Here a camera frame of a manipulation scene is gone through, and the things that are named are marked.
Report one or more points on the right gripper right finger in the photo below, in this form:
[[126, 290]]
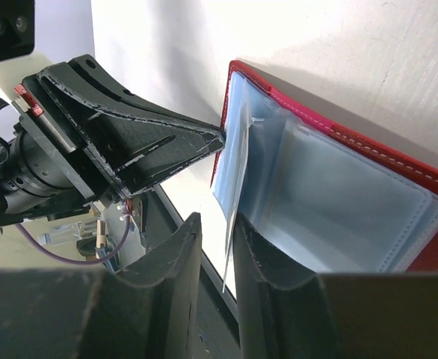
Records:
[[286, 310]]

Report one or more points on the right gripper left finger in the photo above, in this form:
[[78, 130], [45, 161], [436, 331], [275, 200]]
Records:
[[146, 311]]

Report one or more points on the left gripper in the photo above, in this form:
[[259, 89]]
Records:
[[99, 138]]

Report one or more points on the red leather card holder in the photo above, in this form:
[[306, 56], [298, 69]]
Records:
[[329, 197]]

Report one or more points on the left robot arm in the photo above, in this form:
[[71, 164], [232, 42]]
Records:
[[22, 194]]

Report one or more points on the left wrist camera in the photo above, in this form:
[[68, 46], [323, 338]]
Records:
[[18, 57]]

